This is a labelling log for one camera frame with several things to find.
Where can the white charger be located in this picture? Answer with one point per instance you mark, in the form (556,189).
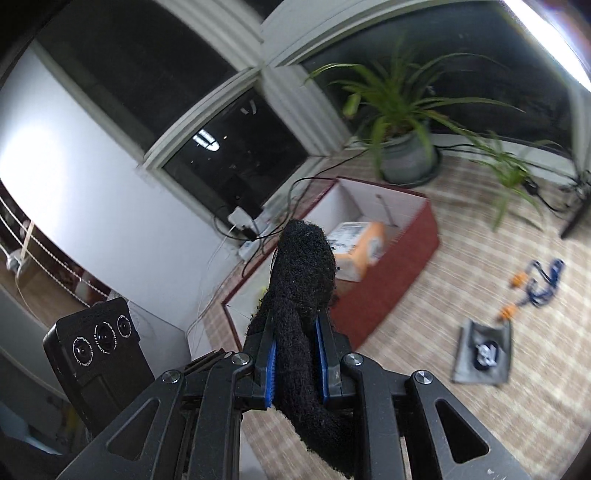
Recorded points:
(242,219)

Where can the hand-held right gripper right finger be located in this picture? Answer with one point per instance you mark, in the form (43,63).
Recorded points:
(323,369)

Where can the black power adapter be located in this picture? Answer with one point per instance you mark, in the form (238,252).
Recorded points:
(531,187)

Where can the potted spider plant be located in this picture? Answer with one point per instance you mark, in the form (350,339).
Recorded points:
(406,152)

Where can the black tripod stand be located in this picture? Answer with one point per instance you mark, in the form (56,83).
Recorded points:
(575,217)

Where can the grey pouch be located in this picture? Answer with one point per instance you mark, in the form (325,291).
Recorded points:
(480,369)

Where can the red cardboard box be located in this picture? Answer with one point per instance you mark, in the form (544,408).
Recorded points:
(397,277)

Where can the white railing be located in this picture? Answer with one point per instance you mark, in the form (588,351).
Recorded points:
(27,240)

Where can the orange tissue pack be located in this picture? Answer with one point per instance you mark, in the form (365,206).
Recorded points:
(364,249)

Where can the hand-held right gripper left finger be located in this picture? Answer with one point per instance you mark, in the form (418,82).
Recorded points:
(271,369)

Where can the white framed bay window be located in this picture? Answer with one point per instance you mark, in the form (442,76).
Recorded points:
(258,50)

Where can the black knit glove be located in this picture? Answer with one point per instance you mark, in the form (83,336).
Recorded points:
(300,286)

